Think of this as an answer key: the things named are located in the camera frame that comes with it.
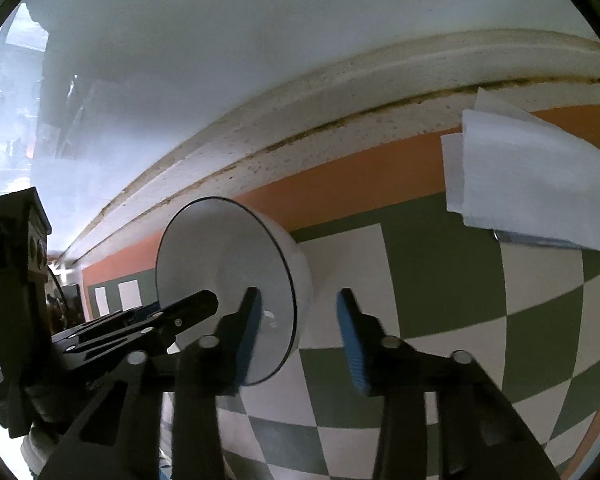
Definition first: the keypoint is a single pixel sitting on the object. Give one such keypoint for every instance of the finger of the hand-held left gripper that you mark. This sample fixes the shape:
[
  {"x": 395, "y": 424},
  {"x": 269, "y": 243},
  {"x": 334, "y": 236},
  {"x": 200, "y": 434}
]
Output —
[
  {"x": 130, "y": 314},
  {"x": 180, "y": 312}
]

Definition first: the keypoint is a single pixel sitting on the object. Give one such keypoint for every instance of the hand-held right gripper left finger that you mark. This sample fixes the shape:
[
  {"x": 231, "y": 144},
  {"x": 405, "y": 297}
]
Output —
[{"x": 247, "y": 345}]

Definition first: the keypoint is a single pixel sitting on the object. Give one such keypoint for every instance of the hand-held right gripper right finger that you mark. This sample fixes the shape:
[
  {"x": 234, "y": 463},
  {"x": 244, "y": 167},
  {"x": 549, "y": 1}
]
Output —
[{"x": 352, "y": 345}]

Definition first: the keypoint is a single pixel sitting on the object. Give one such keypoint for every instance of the white bowl with dark rim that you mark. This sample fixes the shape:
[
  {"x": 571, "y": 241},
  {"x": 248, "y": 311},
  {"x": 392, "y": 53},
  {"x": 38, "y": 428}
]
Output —
[{"x": 205, "y": 250}]

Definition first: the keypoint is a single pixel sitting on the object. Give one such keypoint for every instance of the green white checkered tablecloth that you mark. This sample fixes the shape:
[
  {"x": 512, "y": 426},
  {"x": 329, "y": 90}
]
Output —
[{"x": 430, "y": 270}]

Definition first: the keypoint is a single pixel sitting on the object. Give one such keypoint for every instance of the folded white paper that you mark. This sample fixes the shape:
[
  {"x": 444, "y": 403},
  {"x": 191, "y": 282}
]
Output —
[{"x": 520, "y": 180}]

